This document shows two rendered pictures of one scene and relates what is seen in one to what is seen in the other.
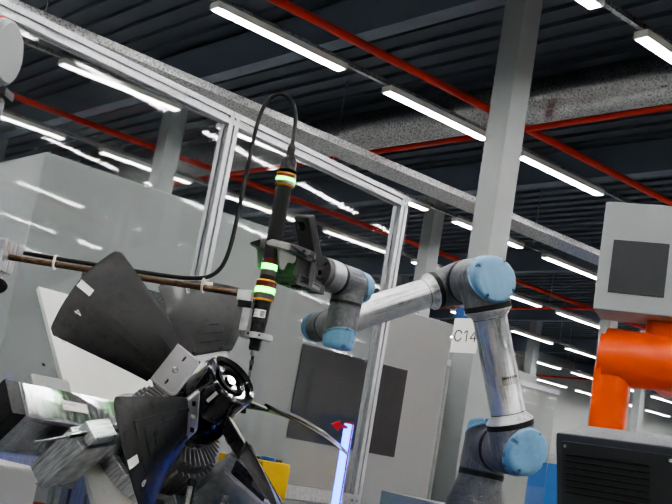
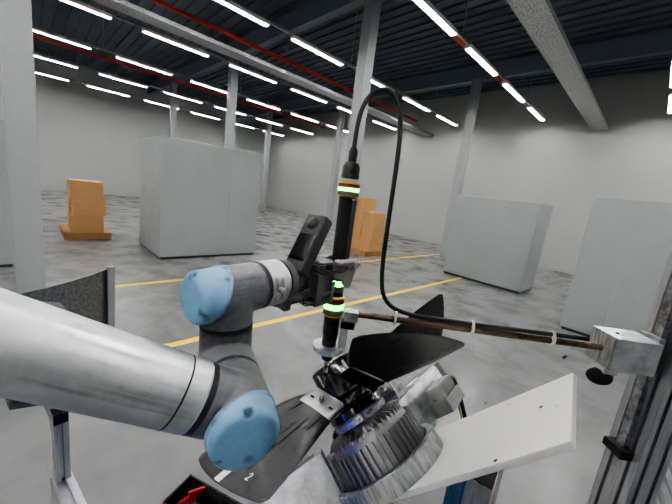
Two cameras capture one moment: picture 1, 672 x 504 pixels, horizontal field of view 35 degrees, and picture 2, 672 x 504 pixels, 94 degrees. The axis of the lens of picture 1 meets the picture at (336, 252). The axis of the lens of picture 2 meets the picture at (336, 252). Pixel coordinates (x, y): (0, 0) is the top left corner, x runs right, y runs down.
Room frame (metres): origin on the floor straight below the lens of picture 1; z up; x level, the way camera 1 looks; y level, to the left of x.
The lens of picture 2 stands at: (2.91, 0.06, 1.67)
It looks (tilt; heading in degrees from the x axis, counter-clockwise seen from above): 11 degrees down; 174
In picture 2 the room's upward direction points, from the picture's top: 7 degrees clockwise
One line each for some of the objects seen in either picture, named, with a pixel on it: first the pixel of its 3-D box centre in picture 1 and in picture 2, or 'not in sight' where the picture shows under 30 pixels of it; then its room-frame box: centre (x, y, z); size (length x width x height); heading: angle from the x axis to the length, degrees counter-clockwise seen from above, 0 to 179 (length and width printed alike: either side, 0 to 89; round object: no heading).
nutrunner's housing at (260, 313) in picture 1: (273, 245); (339, 260); (2.26, 0.13, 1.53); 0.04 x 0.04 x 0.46
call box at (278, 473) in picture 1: (251, 478); not in sight; (2.73, 0.11, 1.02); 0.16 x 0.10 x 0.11; 48
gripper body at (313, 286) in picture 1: (304, 269); (302, 279); (2.34, 0.06, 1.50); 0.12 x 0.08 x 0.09; 138
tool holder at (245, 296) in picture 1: (255, 315); (335, 329); (2.26, 0.14, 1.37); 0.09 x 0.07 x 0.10; 83
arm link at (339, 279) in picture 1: (327, 275); (270, 283); (2.40, 0.01, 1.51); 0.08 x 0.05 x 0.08; 48
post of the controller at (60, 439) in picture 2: not in sight; (60, 444); (2.17, -0.50, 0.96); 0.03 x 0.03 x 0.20; 48
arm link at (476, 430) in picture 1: (487, 445); not in sight; (2.77, -0.47, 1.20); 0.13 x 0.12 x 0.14; 21
